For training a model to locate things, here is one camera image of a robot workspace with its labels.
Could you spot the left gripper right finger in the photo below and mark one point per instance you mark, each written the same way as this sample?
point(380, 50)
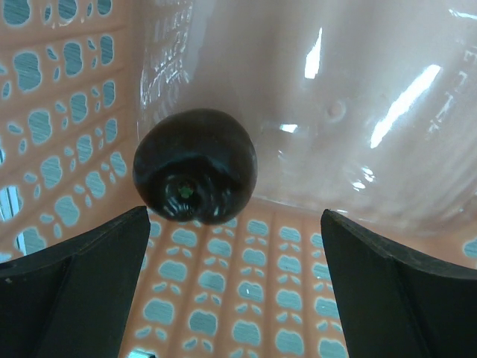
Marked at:
point(394, 301)

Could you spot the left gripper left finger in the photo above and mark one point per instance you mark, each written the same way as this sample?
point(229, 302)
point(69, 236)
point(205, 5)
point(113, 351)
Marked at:
point(73, 299)

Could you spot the pink plastic basket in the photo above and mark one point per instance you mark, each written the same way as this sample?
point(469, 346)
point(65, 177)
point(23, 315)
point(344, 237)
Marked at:
point(64, 154)

